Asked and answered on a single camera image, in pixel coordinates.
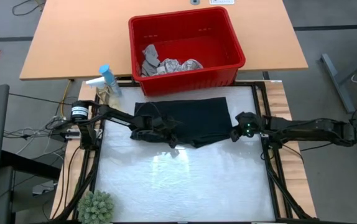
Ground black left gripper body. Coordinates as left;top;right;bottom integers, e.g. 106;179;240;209
131;114;170;139

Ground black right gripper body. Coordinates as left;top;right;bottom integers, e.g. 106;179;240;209
236;112;264;139

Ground blue denim jeans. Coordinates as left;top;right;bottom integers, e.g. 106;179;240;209
130;96;234;149

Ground red plastic laundry bin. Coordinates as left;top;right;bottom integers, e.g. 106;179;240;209
127;6;247;97

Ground wooden table base board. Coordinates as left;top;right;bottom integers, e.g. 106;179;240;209
50;80;318;220

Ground clear spray bottle white trigger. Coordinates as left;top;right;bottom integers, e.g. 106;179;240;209
85;77;120;108

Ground white grey patterned garment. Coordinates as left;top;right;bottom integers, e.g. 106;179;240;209
156;58;204;76

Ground blue air freshener spray bottle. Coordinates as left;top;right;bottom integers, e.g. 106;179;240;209
99;64;123;97

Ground grey crumpled garment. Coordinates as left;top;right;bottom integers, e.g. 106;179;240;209
140;44;161;78

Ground grey metal desk leg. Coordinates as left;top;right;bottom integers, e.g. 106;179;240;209
320;40;357;114

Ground green succulent plant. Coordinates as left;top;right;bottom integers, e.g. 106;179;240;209
77;190;115;224

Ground white desk power outlet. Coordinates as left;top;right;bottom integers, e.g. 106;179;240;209
209;0;236;6

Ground orange wooden desk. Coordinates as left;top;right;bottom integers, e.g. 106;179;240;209
19;0;309;82

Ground black aluminium table frame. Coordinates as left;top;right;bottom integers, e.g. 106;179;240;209
69;80;315;224

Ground yellow cable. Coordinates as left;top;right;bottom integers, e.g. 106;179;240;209
59;79;73;118

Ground white and black cable bundle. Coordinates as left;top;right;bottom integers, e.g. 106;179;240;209
2;114;72;147

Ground black desk frame beam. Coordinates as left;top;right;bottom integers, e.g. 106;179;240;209
0;151;62;180

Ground black floor cable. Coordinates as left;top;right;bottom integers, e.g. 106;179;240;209
12;0;47;17

